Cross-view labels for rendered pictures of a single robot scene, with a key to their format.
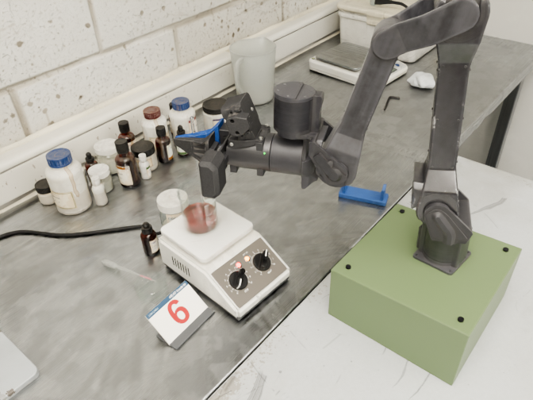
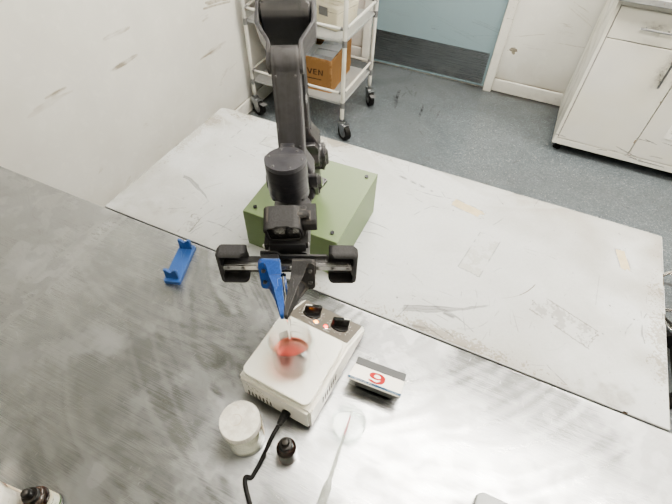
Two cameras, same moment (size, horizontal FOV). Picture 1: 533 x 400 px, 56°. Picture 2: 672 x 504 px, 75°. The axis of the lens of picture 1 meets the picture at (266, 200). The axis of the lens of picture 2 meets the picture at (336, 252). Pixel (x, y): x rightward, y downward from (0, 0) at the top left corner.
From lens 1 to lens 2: 0.82 m
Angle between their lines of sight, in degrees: 72
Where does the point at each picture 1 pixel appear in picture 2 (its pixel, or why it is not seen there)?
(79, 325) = (412, 485)
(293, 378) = (399, 289)
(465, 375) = not seen: hidden behind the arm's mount
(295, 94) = (297, 155)
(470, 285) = (334, 172)
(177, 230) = (305, 384)
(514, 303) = not seen: hidden behind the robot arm
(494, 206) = (195, 182)
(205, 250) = (329, 345)
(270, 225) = (230, 337)
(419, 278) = (334, 195)
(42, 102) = not seen: outside the picture
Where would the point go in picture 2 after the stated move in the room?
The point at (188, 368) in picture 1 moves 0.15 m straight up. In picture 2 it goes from (418, 359) to (435, 314)
